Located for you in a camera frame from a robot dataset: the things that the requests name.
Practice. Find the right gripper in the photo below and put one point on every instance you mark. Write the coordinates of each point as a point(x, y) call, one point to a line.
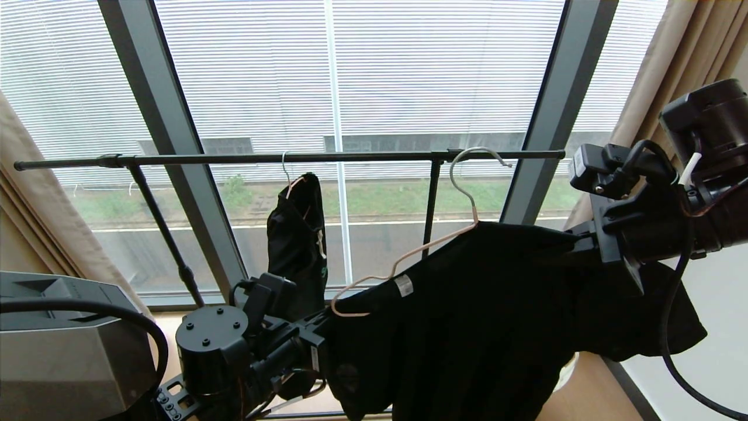
point(643, 225)

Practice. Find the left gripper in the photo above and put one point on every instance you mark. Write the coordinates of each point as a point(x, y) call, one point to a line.
point(292, 356)

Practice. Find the pink clothes hanger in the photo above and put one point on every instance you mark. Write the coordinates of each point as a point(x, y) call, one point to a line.
point(294, 184)
point(461, 190)

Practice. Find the black garment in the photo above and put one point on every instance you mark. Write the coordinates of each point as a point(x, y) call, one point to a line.
point(295, 245)
point(479, 327)

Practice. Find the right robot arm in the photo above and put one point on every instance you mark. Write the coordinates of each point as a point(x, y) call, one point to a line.
point(713, 123)

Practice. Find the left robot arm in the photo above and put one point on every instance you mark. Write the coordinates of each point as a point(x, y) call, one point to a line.
point(64, 356)

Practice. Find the black clothes rack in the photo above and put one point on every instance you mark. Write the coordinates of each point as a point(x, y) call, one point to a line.
point(234, 158)

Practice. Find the beige curtain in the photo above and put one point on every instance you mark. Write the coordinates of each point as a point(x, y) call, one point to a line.
point(35, 193)
point(672, 58)

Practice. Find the window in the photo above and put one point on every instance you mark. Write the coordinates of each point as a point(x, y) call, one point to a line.
point(409, 70)

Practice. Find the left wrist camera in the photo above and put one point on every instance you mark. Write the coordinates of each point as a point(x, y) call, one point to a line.
point(272, 292)

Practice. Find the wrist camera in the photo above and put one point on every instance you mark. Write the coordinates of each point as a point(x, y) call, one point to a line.
point(596, 166)
point(272, 292)

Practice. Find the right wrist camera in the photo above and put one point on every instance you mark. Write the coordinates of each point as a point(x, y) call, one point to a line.
point(596, 166)

